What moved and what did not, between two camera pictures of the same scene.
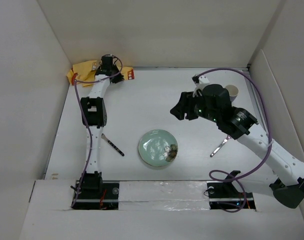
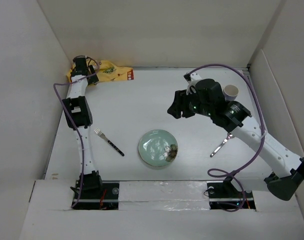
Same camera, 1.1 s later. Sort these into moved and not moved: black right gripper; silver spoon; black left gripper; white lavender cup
Moved: black left gripper
Not moved: silver spoon; black right gripper; white lavender cup
